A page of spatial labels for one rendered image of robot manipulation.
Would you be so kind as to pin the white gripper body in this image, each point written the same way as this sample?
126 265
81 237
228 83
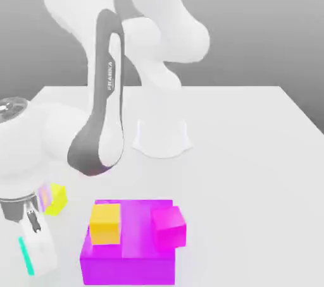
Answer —
41 254

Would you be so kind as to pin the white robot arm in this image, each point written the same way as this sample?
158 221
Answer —
103 89

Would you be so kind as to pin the small yellow cube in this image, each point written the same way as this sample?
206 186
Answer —
57 199

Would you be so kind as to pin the small orange cube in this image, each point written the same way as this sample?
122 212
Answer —
105 226

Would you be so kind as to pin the small magenta cube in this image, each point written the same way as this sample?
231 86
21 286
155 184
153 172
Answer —
170 231

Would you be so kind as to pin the large purple box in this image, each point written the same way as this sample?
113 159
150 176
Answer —
131 266

